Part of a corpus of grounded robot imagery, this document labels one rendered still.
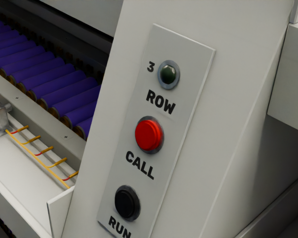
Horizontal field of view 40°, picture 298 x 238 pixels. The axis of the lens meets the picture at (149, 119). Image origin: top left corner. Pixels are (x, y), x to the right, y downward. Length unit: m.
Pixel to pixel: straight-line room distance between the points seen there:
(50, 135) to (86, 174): 0.11
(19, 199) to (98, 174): 0.11
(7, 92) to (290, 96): 0.30
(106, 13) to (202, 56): 0.08
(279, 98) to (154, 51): 0.07
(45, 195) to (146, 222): 0.13
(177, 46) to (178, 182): 0.07
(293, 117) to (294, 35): 0.04
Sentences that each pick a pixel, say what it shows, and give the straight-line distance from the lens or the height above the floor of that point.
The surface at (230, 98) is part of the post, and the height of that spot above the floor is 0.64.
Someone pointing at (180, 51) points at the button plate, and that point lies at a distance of 0.20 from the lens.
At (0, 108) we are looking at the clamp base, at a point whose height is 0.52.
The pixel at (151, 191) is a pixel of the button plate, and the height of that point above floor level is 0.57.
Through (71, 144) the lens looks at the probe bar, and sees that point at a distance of 0.35.
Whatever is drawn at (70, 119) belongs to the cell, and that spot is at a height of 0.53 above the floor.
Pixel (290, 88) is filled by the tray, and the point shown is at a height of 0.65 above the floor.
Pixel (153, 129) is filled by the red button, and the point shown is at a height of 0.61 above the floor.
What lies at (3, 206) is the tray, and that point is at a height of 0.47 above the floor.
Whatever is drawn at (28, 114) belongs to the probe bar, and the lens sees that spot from 0.39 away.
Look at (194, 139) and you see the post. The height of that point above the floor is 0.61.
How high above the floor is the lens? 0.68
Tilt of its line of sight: 20 degrees down
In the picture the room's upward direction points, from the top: 18 degrees clockwise
